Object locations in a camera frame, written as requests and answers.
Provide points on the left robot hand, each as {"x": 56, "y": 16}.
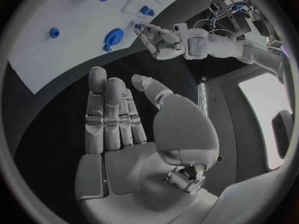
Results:
{"x": 167, "y": 43}

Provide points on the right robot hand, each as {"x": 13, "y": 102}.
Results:
{"x": 130, "y": 171}

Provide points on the small blue peg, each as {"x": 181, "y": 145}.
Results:
{"x": 137, "y": 26}

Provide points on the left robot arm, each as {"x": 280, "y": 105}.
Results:
{"x": 219, "y": 44}

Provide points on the white task board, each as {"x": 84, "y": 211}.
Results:
{"x": 77, "y": 16}

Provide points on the blue plug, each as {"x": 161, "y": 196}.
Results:
{"x": 147, "y": 10}

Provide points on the blue gear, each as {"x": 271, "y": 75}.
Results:
{"x": 113, "y": 38}

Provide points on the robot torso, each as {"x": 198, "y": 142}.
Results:
{"x": 236, "y": 127}

